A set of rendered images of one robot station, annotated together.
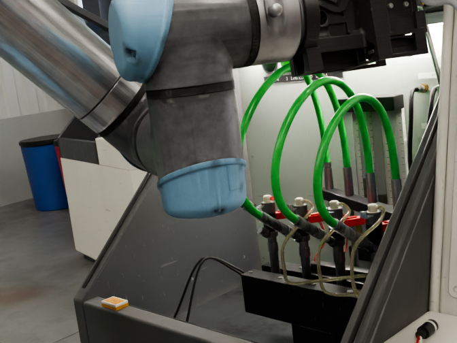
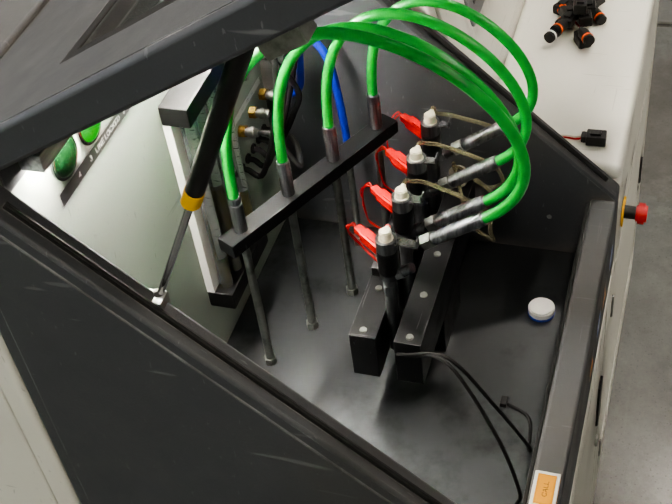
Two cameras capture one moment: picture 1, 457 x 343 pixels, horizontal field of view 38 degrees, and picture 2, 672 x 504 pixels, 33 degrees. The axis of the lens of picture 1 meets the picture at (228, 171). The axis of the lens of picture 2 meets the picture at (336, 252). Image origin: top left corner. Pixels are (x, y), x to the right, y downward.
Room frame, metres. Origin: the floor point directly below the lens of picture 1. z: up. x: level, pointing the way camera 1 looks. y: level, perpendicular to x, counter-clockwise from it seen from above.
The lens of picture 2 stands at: (1.75, 0.86, 2.11)
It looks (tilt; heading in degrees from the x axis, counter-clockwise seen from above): 44 degrees down; 247
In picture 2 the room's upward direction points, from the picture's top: 9 degrees counter-clockwise
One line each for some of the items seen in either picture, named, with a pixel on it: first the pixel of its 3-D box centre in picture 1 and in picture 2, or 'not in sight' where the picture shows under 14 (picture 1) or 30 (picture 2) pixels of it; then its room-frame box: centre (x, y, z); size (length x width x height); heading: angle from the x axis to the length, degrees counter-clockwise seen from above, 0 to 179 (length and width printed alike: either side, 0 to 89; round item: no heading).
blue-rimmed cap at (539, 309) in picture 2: not in sight; (541, 309); (1.04, -0.07, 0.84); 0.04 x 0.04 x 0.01
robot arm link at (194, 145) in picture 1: (192, 147); not in sight; (0.58, 0.03, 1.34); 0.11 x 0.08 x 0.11; 20
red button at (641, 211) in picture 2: not in sight; (634, 212); (0.76, -0.18, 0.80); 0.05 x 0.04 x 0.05; 44
